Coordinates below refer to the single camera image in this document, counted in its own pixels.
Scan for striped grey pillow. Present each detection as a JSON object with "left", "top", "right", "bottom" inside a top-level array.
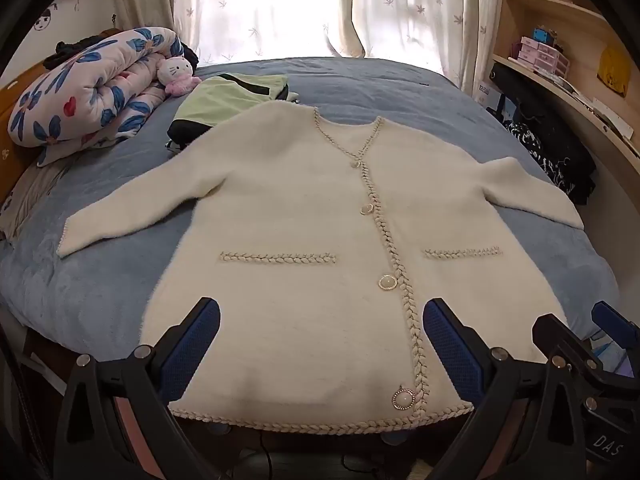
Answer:
[{"left": 0, "top": 155, "right": 86, "bottom": 241}]

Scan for white fluffy cardigan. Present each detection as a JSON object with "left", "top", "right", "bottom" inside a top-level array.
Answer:
[{"left": 57, "top": 101, "right": 587, "bottom": 435}]

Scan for white cardboard box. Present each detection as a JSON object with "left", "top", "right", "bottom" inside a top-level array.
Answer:
[{"left": 472, "top": 80, "right": 511, "bottom": 116}]

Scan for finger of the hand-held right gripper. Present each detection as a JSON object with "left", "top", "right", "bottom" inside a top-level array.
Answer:
[
  {"left": 591, "top": 301, "right": 640, "bottom": 358},
  {"left": 531, "top": 313, "right": 608, "bottom": 376}
]

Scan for black cartoon wall sticker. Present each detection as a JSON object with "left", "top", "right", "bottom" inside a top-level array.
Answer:
[{"left": 30, "top": 7, "right": 56, "bottom": 31}]

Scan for floral rolled quilt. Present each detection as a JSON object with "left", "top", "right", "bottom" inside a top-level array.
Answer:
[{"left": 7, "top": 26, "right": 187, "bottom": 167}]

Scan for black white patterned bag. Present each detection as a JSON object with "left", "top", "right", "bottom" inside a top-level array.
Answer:
[{"left": 502, "top": 120, "right": 566, "bottom": 188}]

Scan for pink cat plush toy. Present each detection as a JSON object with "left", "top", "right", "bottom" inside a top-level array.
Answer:
[{"left": 157, "top": 56, "right": 203, "bottom": 97}]

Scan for wooden shelf unit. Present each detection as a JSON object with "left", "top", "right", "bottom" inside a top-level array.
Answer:
[{"left": 487, "top": 0, "right": 640, "bottom": 161}]

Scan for yellow cloth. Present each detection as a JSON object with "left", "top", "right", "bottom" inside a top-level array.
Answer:
[{"left": 597, "top": 45, "right": 632, "bottom": 98}]

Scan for pink drawer organiser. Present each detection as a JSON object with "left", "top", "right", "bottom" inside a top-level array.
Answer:
[{"left": 510, "top": 36, "right": 571, "bottom": 77}]

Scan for papers on shelf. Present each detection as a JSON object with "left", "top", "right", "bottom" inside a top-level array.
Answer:
[{"left": 550, "top": 75, "right": 636, "bottom": 141}]

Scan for sheer floral curtain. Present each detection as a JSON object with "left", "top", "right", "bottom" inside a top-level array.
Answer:
[
  {"left": 322, "top": 0, "right": 506, "bottom": 93},
  {"left": 112, "top": 0, "right": 346, "bottom": 68}
]

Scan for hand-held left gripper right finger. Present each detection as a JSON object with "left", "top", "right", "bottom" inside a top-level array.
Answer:
[{"left": 422, "top": 297, "right": 596, "bottom": 480}]

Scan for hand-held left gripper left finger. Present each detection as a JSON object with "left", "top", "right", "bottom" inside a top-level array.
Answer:
[{"left": 52, "top": 296, "right": 223, "bottom": 480}]

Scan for bed with blue sheet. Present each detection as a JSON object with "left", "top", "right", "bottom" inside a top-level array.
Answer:
[{"left": 0, "top": 56, "right": 621, "bottom": 366}]

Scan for wooden headboard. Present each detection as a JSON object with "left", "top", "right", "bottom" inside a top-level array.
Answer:
[{"left": 0, "top": 67, "right": 46, "bottom": 201}]

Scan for folded green jacket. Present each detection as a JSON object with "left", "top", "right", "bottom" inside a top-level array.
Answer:
[{"left": 166, "top": 73, "right": 299, "bottom": 153}]

